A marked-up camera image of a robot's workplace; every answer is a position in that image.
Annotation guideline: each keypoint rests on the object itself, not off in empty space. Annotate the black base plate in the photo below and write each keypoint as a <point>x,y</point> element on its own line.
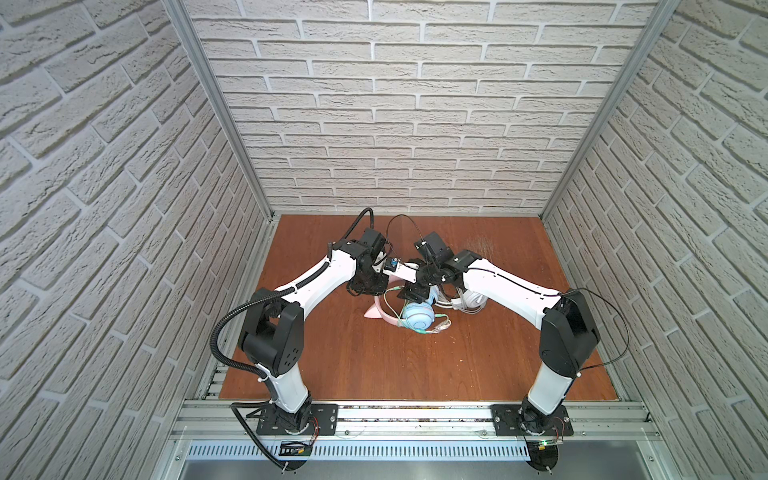
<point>321,417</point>
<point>524,420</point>

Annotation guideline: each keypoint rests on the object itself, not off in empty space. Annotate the white over-ear headphones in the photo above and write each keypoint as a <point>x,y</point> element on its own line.
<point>468,302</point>

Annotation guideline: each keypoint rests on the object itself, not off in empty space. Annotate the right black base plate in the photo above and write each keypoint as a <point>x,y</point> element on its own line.
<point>524,420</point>

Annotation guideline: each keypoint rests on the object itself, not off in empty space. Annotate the pink blue cat-ear headphones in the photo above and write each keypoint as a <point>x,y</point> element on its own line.
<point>419,317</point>

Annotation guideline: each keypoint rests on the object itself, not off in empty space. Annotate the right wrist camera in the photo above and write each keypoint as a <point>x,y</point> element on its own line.
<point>396,268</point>

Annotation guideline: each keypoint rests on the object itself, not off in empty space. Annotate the aluminium mounting rail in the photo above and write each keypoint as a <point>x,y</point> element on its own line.
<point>412,420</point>

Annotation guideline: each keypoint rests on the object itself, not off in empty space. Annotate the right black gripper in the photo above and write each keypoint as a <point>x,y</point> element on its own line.
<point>415,291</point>

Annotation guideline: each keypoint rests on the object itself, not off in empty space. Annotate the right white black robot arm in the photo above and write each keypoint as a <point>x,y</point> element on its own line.
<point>568,332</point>

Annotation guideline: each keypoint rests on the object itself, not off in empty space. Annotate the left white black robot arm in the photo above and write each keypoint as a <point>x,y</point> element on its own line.
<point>272,335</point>

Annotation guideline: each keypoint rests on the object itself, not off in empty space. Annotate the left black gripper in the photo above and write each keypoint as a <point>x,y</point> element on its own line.
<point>365,289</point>

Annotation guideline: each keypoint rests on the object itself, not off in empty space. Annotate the white perforated vent strip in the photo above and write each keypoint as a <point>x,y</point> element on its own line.
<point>357,450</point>

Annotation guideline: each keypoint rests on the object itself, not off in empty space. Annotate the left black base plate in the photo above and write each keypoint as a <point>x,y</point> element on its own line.
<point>321,417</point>

